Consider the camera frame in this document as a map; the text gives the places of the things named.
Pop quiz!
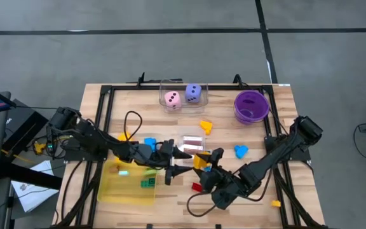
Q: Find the white paper sheet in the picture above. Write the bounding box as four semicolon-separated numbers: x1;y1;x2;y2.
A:
10;160;60;213

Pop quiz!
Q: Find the yellow T-shaped toy brick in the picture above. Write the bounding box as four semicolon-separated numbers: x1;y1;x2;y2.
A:
199;120;214;136

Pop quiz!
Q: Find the black controller box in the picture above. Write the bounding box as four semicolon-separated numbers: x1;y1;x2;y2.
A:
45;139;57;154

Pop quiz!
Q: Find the small clear plastic container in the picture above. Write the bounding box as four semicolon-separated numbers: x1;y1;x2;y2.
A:
176;128;207;169

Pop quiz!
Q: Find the large clear plastic bin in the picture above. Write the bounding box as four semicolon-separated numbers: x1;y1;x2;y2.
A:
159;78;210;115

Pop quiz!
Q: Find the blue rounded toy block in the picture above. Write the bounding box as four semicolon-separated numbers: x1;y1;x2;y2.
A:
233;144;250;160

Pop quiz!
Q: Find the long blue toy brick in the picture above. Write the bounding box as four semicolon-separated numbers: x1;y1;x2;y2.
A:
143;137;158;152

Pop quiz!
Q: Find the large yellow toy brick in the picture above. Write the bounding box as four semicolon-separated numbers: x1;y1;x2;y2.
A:
193;151;212;170

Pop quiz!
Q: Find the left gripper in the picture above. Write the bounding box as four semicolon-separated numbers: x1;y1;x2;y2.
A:
138;139;194;186

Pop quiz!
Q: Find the black equipment case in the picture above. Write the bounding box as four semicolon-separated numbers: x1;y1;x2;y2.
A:
1;98;50;154

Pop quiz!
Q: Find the black cable clamp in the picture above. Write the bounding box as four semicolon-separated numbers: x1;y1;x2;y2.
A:
232;74;247;89
136;72;147;88

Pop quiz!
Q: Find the black metal table frame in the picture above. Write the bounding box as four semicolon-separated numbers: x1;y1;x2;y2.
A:
51;83;329;229

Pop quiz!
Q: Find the black support beam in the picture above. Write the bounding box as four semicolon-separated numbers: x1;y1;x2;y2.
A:
0;161;64;191

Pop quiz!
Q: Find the purple plastic bucket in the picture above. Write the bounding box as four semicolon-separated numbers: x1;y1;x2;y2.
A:
233;89;271;125

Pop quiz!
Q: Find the purple foam die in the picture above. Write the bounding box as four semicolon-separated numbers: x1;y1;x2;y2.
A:
184;83;203;104

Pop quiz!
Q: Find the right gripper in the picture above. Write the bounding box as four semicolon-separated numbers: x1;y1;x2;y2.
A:
193;147;245;211

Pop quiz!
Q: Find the yellow cable connector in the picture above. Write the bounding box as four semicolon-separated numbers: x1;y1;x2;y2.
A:
33;141;47;155

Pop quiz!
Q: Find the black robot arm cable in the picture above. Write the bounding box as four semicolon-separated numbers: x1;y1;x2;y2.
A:
186;190;222;218
123;110;144;142

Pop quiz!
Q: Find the yellow translucent plastic bin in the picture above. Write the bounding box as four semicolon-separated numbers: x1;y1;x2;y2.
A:
96;158;158;206

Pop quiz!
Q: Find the dark green toy brick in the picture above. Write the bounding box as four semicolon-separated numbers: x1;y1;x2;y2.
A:
140;177;156;190

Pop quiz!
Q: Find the pink foam die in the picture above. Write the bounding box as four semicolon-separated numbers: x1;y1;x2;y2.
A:
163;90;183;111

